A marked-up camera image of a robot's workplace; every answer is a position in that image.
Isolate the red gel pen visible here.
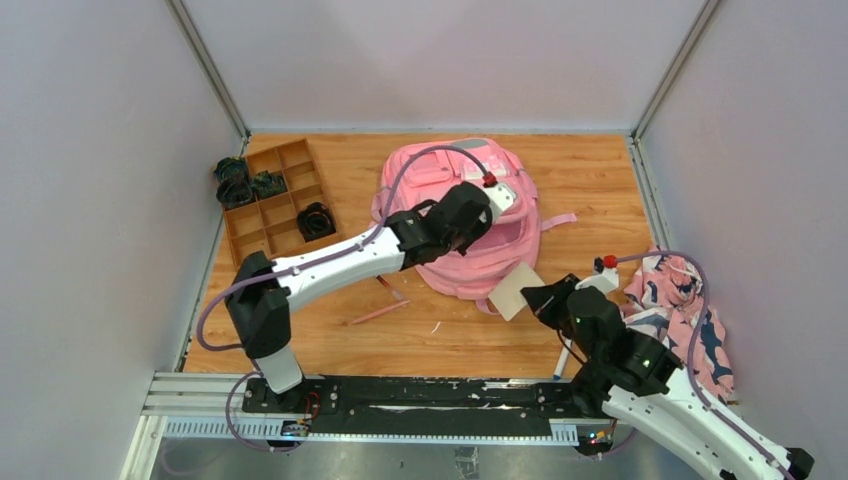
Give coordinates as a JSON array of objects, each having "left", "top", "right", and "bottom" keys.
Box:
[{"left": 376, "top": 275, "right": 405, "bottom": 301}]

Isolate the pink school backpack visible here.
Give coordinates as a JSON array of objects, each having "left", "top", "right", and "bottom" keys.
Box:
[{"left": 390, "top": 138, "right": 577, "bottom": 313}]

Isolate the purple cable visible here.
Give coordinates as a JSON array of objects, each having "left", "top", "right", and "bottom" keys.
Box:
[
  {"left": 599, "top": 250, "right": 796, "bottom": 480},
  {"left": 195, "top": 144, "right": 498, "bottom": 454}
]

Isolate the blue white marker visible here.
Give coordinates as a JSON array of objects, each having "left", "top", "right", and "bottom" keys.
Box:
[{"left": 552, "top": 346, "right": 570, "bottom": 380}]

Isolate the dark rolled sock lower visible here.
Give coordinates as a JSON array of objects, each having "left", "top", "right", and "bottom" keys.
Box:
[{"left": 216, "top": 177, "right": 255, "bottom": 210}]

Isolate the small beige notebook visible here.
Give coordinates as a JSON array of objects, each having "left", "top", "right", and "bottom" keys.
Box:
[{"left": 487, "top": 262, "right": 545, "bottom": 322}]

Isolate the pink patterned cloth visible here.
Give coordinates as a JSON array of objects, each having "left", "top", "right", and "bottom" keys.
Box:
[{"left": 620, "top": 248, "right": 734, "bottom": 402}]

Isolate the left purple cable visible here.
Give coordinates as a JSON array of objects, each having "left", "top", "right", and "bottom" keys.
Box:
[{"left": 195, "top": 144, "right": 498, "bottom": 454}]

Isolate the pink pen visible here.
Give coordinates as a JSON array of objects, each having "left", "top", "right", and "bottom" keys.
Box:
[{"left": 349, "top": 300, "right": 410, "bottom": 326}]

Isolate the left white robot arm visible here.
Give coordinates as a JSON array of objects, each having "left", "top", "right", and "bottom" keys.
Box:
[{"left": 224, "top": 182, "right": 516, "bottom": 413}]

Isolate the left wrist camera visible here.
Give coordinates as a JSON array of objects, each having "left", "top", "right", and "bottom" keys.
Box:
[{"left": 483, "top": 182, "right": 516, "bottom": 223}]

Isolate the dark rolled sock upper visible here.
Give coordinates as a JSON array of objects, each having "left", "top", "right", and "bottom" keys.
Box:
[{"left": 213, "top": 156, "right": 247, "bottom": 183}]

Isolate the dark rolled sock front tray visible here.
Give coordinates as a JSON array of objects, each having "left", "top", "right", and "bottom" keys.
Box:
[{"left": 296, "top": 202, "right": 337, "bottom": 242}]

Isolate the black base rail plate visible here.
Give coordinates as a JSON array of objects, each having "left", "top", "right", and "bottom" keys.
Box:
[{"left": 242, "top": 376, "right": 607, "bottom": 437}]

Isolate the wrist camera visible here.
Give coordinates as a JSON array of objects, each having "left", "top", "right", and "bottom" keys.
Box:
[
  {"left": 576, "top": 255, "right": 620, "bottom": 295},
  {"left": 483, "top": 182, "right": 516, "bottom": 223}
]

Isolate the wooden compartment tray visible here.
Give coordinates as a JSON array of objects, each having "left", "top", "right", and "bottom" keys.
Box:
[{"left": 222, "top": 138, "right": 343, "bottom": 267}]

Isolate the dark rolled sock in tray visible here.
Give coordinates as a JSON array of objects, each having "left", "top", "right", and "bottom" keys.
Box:
[{"left": 251, "top": 170, "right": 288, "bottom": 200}]

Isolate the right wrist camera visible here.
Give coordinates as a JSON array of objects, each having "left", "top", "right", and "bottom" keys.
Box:
[{"left": 576, "top": 255, "right": 620, "bottom": 295}]

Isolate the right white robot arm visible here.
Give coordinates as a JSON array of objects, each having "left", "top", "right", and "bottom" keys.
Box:
[{"left": 521, "top": 275, "right": 815, "bottom": 479}]

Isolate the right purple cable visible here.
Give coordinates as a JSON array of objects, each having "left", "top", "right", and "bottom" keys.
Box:
[{"left": 599, "top": 250, "right": 796, "bottom": 480}]

